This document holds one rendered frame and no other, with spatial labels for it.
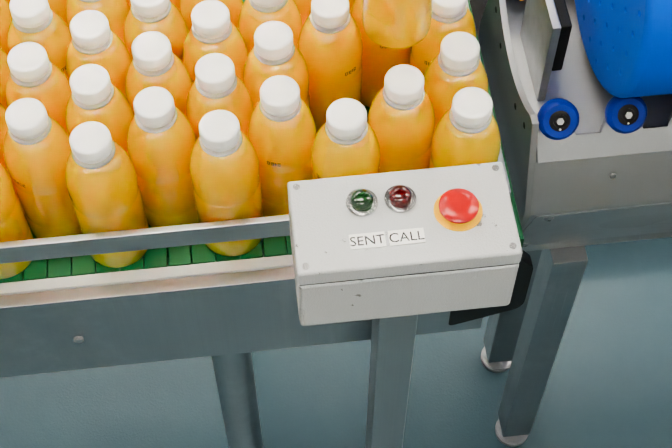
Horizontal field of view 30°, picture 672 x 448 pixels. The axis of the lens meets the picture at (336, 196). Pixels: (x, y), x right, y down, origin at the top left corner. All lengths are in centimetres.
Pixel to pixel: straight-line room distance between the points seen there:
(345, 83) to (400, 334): 27
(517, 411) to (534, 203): 71
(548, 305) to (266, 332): 49
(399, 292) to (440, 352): 115
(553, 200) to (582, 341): 91
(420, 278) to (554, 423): 116
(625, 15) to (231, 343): 57
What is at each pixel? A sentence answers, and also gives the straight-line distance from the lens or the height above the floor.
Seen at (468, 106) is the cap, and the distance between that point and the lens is 121.
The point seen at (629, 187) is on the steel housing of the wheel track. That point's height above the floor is 86.
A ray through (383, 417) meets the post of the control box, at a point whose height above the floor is 69.
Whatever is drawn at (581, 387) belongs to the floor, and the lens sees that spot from 229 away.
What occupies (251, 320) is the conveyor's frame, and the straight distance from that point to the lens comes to 140.
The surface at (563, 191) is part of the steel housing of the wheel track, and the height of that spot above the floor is 86.
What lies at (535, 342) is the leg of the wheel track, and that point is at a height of 40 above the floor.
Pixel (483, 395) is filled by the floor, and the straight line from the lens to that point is 226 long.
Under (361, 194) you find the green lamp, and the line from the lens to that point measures 112.
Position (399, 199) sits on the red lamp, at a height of 111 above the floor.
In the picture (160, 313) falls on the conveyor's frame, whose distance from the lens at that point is 137.
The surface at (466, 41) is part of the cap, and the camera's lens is 126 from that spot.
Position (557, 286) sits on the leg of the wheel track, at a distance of 173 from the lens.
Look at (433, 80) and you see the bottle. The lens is 128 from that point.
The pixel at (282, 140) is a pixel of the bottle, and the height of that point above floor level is 105.
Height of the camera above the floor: 205
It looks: 57 degrees down
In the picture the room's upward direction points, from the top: straight up
